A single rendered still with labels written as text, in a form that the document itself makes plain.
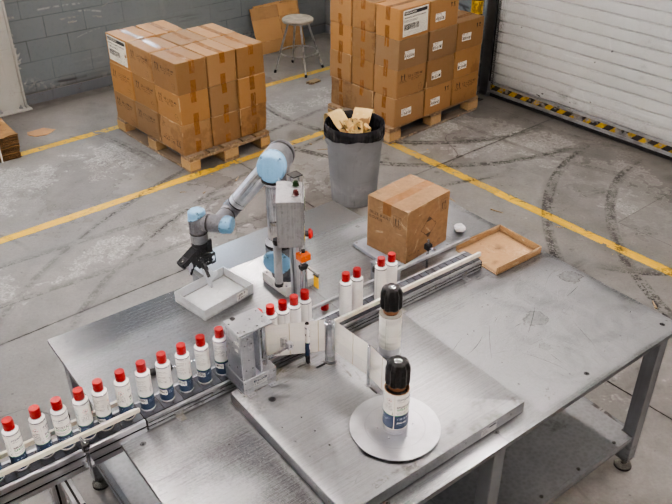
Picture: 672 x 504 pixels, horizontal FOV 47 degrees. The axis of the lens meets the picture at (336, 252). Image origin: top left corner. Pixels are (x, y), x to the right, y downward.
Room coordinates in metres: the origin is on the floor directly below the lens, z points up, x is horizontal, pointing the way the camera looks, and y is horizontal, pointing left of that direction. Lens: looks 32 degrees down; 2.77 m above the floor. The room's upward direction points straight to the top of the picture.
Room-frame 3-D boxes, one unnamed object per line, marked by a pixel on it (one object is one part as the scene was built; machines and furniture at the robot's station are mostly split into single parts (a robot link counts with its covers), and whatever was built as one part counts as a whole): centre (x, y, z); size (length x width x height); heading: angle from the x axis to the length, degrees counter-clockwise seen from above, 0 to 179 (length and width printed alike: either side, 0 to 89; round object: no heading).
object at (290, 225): (2.46, 0.17, 1.38); 0.17 x 0.10 x 0.19; 2
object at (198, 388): (2.46, 0.03, 0.86); 1.65 x 0.08 x 0.04; 127
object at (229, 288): (2.70, 0.52, 0.86); 0.27 x 0.20 x 0.05; 137
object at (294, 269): (2.54, 0.15, 1.16); 0.04 x 0.04 x 0.67; 37
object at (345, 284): (2.51, -0.04, 0.98); 0.05 x 0.05 x 0.20
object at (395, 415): (1.87, -0.20, 1.04); 0.09 x 0.09 x 0.29
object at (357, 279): (2.54, -0.08, 0.98); 0.05 x 0.05 x 0.20
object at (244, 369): (2.12, 0.31, 1.01); 0.14 x 0.13 x 0.26; 127
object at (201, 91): (6.26, 1.26, 0.45); 1.20 x 0.84 x 0.89; 42
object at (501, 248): (3.06, -0.76, 0.85); 0.30 x 0.26 x 0.04; 127
